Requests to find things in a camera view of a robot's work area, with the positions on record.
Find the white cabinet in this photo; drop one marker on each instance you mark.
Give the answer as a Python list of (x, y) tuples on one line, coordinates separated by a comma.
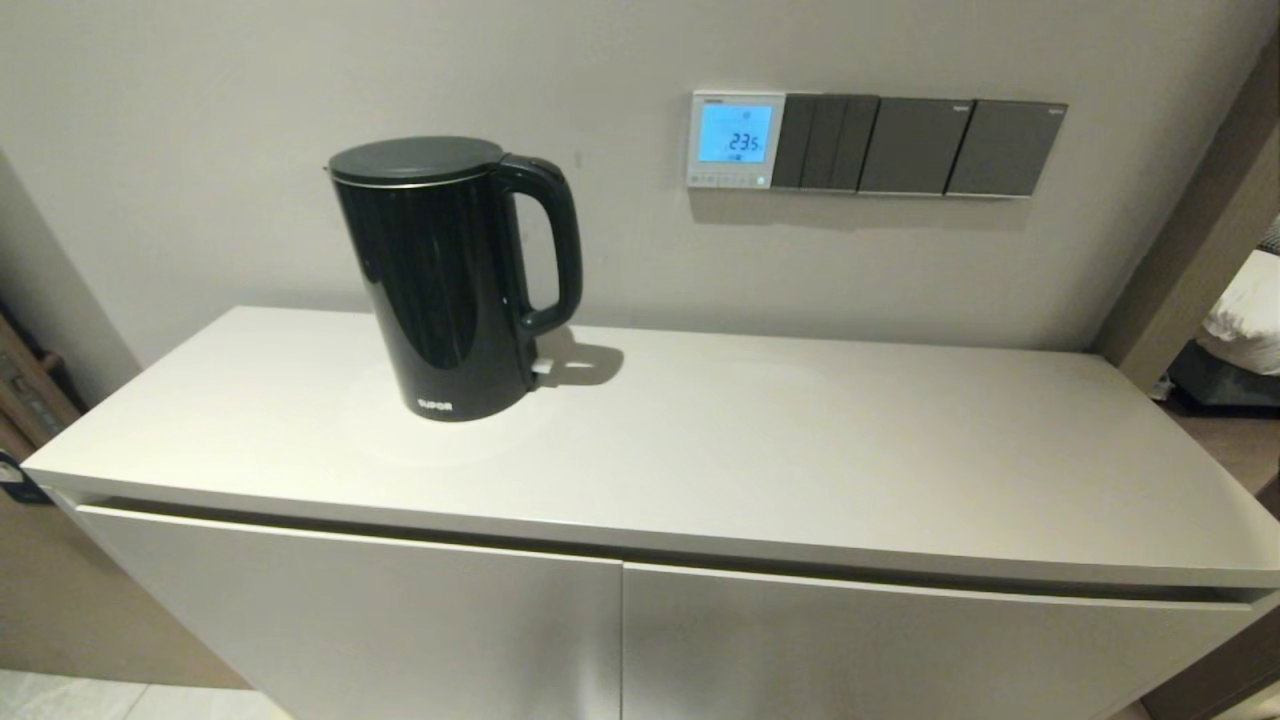
[(800, 450)]

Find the grey single wall switch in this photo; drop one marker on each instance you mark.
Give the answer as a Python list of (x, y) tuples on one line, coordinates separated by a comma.
[(915, 145), (1005, 148)]

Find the white wall thermostat panel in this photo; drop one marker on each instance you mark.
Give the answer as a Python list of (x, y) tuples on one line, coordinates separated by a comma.
[(735, 135)]

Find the black electric kettle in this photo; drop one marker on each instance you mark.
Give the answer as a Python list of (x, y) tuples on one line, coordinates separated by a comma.
[(440, 280)]

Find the white cabinet door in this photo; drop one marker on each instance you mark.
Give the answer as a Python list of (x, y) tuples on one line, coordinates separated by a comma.
[(900, 650), (350, 630)]

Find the white bedding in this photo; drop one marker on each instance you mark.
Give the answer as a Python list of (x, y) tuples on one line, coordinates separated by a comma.
[(1250, 310)]

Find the wooden door frame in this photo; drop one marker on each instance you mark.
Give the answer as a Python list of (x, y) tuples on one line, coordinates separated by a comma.
[(1190, 260)]

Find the dark bed base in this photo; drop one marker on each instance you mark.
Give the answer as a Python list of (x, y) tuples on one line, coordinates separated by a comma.
[(1215, 385)]

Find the brown wooden rack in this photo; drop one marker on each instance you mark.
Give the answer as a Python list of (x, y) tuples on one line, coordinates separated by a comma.
[(25, 400)]

